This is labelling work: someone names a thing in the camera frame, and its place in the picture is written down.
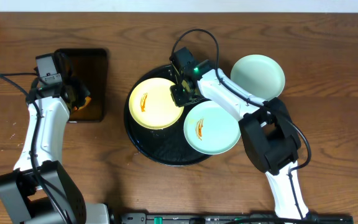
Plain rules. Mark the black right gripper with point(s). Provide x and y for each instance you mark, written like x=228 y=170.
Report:
x=179 y=101

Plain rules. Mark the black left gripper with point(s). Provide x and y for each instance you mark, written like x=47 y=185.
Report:
x=81 y=94

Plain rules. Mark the orange green sponge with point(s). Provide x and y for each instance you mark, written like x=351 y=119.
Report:
x=81 y=103

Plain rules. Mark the yellow plate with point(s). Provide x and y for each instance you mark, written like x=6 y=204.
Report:
x=152 y=106

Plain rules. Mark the light green plate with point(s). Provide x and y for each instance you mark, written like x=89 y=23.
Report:
x=209 y=129
x=260 y=75

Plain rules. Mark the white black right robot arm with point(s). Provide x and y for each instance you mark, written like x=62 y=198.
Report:
x=270 y=137

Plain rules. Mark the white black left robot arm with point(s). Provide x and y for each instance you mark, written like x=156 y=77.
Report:
x=39 y=190

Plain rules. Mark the black rectangular water tray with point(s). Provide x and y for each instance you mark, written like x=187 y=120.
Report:
x=90 y=66

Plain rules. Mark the black round tray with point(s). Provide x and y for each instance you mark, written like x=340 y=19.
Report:
x=166 y=146

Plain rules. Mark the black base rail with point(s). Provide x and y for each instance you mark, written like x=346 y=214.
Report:
x=255 y=218

